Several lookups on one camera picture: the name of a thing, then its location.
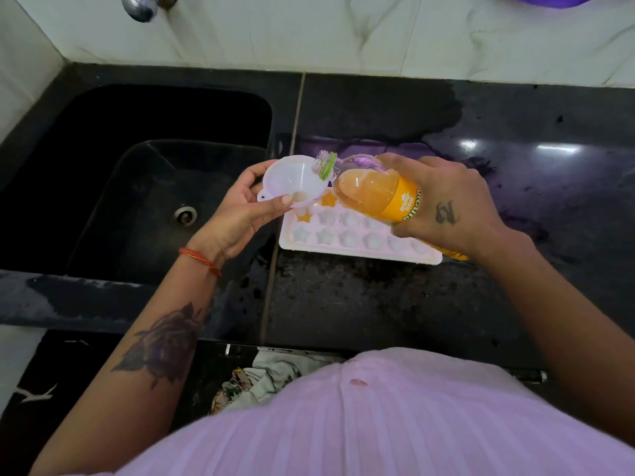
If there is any person's left hand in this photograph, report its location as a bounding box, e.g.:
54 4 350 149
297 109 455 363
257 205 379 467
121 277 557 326
190 159 294 266

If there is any person's right hand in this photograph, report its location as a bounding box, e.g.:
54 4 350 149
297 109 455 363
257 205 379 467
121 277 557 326
376 152 534 261

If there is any white plastic funnel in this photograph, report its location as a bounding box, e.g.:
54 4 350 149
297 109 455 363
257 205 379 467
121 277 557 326
257 155 328 210

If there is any orange juice bottle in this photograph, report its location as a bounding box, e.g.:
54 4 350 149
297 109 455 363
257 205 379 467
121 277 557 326
311 149 470 262

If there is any white ice cube tray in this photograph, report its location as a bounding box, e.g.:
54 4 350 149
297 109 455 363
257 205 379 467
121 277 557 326
278 190 443 266

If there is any person's right forearm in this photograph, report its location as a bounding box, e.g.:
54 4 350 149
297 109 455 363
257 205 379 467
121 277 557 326
478 232 635 447

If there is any person's left forearm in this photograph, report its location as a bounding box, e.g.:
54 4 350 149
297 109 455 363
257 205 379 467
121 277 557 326
29 252 222 476

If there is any black stone sink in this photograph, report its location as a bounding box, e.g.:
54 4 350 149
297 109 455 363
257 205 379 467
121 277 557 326
0 83 274 286

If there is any floral patterned cloth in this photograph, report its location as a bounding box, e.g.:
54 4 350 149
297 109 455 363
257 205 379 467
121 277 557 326
210 347 348 417

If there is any pink striped shirt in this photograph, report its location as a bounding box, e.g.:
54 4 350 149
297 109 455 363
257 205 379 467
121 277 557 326
64 346 635 476

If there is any orange thread bracelet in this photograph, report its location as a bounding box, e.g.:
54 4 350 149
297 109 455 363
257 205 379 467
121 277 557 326
178 247 223 279

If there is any chrome wall tap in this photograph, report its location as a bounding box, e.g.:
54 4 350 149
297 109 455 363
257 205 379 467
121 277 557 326
120 0 179 23

